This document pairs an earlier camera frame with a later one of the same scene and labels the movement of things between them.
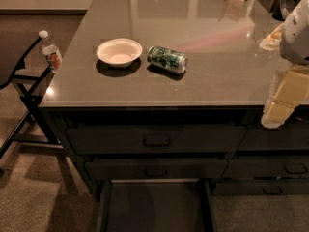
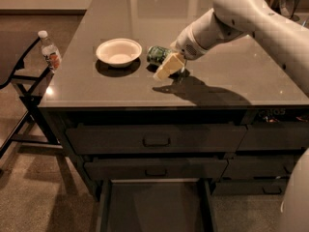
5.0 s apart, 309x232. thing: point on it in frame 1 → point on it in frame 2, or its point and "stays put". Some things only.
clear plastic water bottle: x=51 y=51 stays put
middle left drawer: x=155 y=168 stays put
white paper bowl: x=119 y=52 stays put
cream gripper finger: x=292 y=92 → x=186 y=43
